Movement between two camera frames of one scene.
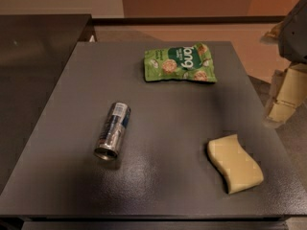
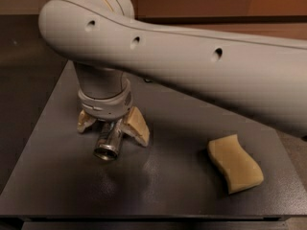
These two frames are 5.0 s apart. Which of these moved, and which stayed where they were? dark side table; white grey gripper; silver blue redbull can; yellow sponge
Moved: white grey gripper
Stayed: dark side table; yellow sponge; silver blue redbull can
